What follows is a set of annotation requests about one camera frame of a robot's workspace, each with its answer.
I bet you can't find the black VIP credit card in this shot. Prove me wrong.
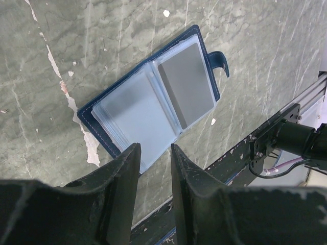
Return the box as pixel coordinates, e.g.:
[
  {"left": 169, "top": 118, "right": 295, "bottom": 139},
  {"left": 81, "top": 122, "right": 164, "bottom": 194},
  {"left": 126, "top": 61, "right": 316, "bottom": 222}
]
[{"left": 156, "top": 43, "right": 215, "bottom": 130}]

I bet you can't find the aluminium frame rail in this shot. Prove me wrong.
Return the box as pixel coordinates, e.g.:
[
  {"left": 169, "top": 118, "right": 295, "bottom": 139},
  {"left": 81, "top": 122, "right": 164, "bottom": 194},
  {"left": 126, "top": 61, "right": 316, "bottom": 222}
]
[{"left": 281, "top": 72, "right": 326, "bottom": 113}]

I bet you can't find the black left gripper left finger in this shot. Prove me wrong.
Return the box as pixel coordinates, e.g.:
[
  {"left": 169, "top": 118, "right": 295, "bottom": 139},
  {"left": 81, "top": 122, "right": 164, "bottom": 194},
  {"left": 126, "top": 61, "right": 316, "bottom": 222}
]
[{"left": 64, "top": 143, "right": 141, "bottom": 244}]

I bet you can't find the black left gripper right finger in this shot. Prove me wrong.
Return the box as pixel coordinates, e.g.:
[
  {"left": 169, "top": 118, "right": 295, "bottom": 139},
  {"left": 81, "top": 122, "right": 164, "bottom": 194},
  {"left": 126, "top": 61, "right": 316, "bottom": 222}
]
[{"left": 171, "top": 144, "right": 227, "bottom": 244}]

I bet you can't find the blue leather card holder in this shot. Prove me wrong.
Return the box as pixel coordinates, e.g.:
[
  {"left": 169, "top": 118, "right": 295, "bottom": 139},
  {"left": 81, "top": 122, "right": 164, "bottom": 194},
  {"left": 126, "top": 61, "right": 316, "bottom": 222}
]
[{"left": 77, "top": 24, "right": 229, "bottom": 173}]

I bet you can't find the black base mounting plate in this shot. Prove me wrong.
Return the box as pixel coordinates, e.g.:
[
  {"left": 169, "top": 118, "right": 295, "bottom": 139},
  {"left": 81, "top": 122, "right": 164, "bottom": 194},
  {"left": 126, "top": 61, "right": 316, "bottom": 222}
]
[{"left": 130, "top": 103, "right": 300, "bottom": 244}]

